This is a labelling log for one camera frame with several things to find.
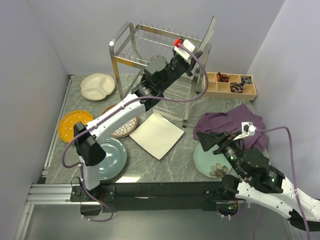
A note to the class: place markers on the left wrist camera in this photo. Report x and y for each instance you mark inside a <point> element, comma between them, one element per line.
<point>182,47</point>

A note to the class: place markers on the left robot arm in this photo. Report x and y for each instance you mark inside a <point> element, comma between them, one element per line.
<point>107,120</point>

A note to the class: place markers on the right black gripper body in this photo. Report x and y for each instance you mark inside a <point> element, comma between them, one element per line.
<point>228,147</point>

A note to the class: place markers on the wooden compartment tray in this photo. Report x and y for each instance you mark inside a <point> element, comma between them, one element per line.
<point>222,89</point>

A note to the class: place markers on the orange black item in tray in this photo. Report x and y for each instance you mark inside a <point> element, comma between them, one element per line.
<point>223,78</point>

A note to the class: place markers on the white square plate black rim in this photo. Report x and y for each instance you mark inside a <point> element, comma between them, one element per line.
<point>205,46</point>

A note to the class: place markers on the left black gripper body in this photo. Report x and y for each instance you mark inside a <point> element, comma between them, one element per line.
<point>177,69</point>

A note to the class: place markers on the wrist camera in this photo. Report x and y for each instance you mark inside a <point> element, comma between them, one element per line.
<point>182,47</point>
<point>247,130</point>

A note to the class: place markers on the light green plate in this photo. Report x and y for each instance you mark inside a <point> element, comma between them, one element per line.
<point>209,164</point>

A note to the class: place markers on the patterned cloth item in tray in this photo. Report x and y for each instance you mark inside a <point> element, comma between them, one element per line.
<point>236,87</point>

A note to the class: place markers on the cream square plate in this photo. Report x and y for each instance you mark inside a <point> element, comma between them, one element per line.
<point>157,135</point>

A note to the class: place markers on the purple cloth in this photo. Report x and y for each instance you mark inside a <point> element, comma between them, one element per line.
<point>231,122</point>

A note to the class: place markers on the cream divided plate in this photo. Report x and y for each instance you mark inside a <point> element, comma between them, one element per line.
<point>97,87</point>

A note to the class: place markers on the steel dish rack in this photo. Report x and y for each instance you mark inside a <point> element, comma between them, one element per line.
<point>135,45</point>

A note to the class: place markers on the grey item in tray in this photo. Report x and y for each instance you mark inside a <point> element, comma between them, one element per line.
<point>246,80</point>

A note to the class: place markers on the floral patterned plate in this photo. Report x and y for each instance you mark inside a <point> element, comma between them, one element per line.
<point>133,127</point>
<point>125,127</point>

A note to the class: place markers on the aluminium rail frame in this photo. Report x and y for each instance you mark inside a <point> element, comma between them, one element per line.
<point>54,184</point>

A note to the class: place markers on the black base beam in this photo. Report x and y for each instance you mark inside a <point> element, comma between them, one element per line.
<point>203,195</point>

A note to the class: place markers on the dark teal round plate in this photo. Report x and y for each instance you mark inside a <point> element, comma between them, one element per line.
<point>116,156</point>

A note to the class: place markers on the orange dotted scalloped plate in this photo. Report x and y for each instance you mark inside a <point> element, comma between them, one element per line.
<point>65,127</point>

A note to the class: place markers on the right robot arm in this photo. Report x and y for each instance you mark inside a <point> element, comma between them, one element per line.
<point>259,182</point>

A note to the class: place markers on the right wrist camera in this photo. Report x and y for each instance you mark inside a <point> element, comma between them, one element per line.
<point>247,130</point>

